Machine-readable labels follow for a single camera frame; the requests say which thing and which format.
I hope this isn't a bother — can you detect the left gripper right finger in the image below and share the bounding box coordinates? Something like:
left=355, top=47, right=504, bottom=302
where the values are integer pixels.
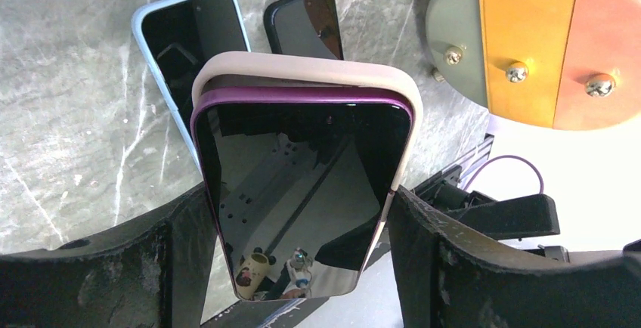
left=388, top=188, right=640, bottom=327

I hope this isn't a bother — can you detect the beige pink phone case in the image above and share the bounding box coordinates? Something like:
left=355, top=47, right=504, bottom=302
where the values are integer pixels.
left=190, top=51, right=425, bottom=267

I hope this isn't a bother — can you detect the cream and orange drum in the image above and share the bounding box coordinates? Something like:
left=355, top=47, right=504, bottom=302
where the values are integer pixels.
left=425, top=0, right=640, bottom=131

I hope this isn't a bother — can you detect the light blue phone case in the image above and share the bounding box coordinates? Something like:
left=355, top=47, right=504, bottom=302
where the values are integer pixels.
left=131, top=0, right=252, bottom=172

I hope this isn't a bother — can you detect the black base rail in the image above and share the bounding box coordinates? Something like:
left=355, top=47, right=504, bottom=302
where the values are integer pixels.
left=200, top=135, right=497, bottom=328

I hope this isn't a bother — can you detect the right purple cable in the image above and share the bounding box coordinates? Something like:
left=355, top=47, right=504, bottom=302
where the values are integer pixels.
left=460, top=154, right=546, bottom=196

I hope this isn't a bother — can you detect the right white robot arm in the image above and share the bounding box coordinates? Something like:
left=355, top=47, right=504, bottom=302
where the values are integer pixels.
left=413, top=164, right=560, bottom=241

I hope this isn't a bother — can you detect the purple edged glossy phone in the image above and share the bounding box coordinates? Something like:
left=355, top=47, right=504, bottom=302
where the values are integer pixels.
left=192, top=87, right=414, bottom=302

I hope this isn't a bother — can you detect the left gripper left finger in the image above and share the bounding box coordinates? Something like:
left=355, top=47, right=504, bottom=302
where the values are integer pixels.
left=1, top=184, right=216, bottom=327

